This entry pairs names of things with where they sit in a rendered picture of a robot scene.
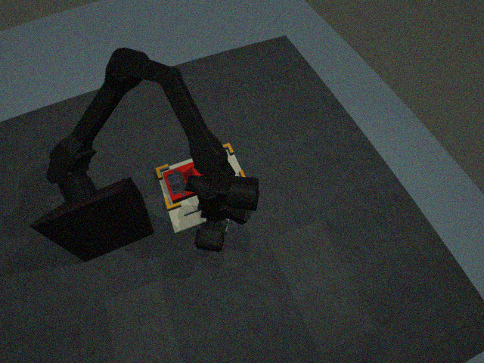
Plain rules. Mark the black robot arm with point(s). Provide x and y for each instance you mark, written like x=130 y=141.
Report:
x=126 y=69

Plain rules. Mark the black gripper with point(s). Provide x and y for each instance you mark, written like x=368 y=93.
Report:
x=212 y=232

